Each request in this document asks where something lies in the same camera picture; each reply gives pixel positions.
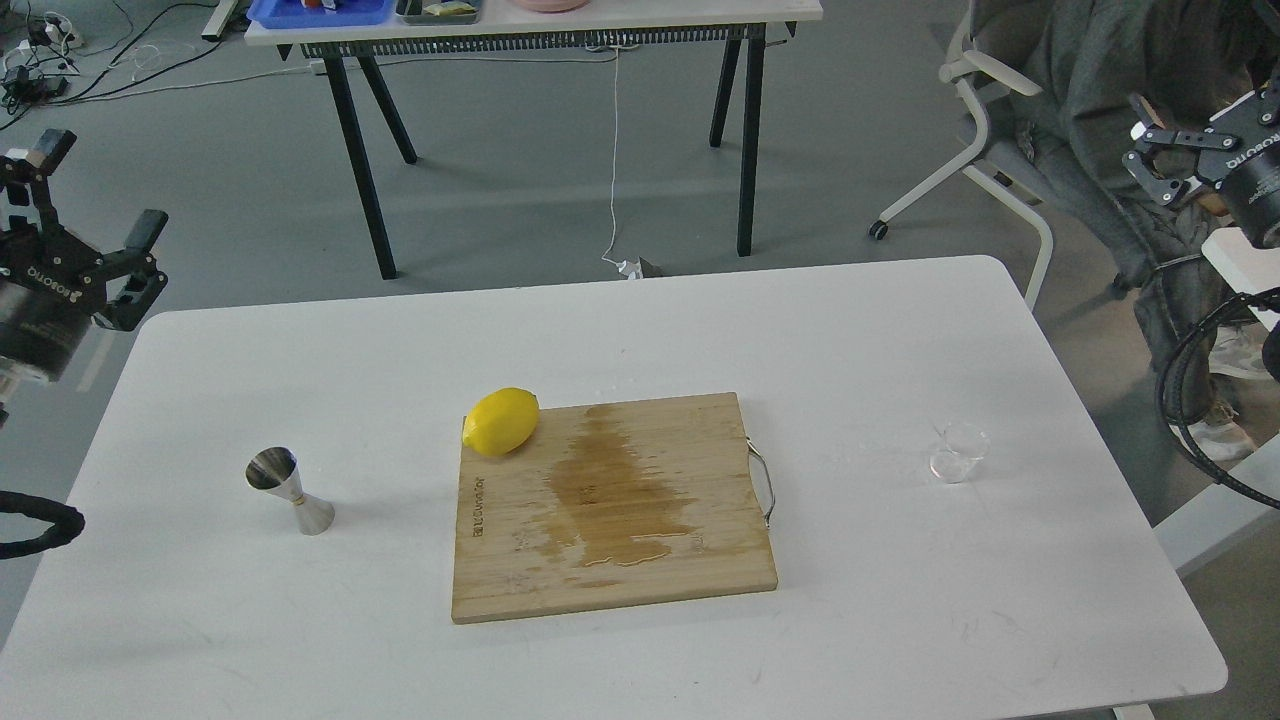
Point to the white office chair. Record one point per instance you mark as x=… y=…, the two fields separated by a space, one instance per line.
x=982 y=63

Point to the yellow lemon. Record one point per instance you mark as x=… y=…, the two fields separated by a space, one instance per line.
x=501 y=422

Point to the dark tray with yellow item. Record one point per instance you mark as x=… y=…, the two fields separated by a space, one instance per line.
x=438 y=13

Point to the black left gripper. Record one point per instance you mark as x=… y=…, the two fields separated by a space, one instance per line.
x=55 y=285

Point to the small clear glass cup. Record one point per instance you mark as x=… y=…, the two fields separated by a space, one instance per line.
x=963 y=447

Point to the steel jigger measuring cup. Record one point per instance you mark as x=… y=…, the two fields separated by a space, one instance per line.
x=275 y=471

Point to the pink plate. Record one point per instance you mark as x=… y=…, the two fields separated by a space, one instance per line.
x=550 y=6

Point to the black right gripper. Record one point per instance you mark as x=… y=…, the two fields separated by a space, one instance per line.
x=1237 y=156

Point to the white table with black legs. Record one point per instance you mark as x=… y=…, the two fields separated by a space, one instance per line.
x=503 y=27

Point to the blue plastic tray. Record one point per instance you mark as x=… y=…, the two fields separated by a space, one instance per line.
x=319 y=14

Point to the wooden cutting board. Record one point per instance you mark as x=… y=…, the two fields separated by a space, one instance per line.
x=609 y=506

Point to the seated person in grey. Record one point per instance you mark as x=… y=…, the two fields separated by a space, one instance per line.
x=1188 y=59

